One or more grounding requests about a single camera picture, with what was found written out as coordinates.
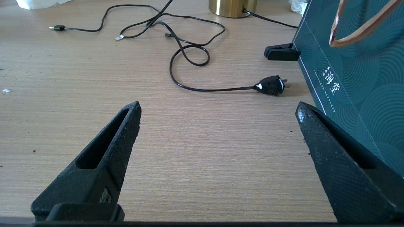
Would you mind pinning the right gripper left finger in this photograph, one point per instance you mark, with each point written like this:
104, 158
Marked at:
126, 142

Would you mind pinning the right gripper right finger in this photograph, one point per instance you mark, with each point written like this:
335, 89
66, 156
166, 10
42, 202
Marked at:
341, 176

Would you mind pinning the dark framed board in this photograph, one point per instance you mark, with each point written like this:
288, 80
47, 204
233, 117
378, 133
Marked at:
363, 78

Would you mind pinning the small silver connector tip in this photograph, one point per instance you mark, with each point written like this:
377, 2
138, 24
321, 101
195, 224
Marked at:
119, 37

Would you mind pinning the black plastic clip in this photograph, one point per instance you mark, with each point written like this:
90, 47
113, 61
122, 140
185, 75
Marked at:
279, 53

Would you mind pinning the white toilet paper roll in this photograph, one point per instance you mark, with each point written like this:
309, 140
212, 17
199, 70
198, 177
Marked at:
34, 3

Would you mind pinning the brass desk lamp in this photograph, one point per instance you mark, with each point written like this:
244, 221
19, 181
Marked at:
232, 8

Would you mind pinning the crumpled white tissue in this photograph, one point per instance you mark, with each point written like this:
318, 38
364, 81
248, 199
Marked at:
298, 4

